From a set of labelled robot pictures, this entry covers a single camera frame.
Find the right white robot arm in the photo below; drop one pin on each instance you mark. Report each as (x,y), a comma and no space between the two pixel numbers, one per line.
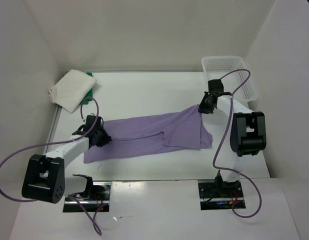
(247,136)

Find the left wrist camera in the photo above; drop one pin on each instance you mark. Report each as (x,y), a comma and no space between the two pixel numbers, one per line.
(90,119)

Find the purple t shirt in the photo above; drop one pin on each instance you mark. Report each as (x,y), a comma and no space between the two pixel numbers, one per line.
(150,135)

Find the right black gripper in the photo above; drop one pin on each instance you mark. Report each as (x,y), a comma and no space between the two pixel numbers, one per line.
(202,108)

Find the green t shirt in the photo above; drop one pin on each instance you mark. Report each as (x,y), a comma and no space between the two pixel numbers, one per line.
(89,97)

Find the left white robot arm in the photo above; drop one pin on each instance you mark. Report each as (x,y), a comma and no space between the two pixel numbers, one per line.
(45,174)

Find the white plastic basket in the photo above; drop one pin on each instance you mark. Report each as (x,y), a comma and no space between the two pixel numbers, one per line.
(231,71)

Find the white t shirt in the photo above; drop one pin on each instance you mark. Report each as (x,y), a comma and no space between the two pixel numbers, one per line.
(71,89)

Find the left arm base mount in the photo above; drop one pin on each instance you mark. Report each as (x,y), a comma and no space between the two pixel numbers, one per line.
(99,195)

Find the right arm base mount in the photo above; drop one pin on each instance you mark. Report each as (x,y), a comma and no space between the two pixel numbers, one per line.
(222,198)

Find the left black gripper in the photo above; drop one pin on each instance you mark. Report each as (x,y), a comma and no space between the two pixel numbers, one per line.
(106,138)

